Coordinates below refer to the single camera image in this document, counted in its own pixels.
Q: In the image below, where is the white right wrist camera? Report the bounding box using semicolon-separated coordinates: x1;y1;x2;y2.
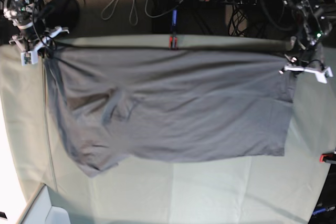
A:
20;51;38;66

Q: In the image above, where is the black round base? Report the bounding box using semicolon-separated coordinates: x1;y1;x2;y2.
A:
42;0;80;32

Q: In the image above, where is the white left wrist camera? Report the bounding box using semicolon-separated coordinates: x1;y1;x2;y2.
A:
315;67;333;84

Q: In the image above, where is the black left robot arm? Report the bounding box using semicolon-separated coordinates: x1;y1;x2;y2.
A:
283;0;333;83

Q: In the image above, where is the red right clamp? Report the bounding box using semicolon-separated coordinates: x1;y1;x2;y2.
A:
319;152;336;165

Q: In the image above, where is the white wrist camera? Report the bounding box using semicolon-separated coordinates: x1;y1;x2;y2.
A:
315;67;333;84
20;51;38;66

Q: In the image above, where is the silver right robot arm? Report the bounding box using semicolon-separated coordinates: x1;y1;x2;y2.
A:
3;0;68;57

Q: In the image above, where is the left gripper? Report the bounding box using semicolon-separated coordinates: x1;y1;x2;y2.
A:
279;51;328;75

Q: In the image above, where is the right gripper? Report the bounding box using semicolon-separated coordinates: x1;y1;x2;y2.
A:
9;26;70;54

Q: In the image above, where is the red clamp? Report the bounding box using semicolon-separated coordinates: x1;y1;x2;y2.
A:
169;34;177;50
319;152;336;165

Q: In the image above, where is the grey t-shirt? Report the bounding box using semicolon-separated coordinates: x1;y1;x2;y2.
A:
44;48;296;177

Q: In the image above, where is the red centre clamp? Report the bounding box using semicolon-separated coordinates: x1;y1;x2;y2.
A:
169;34;177;50

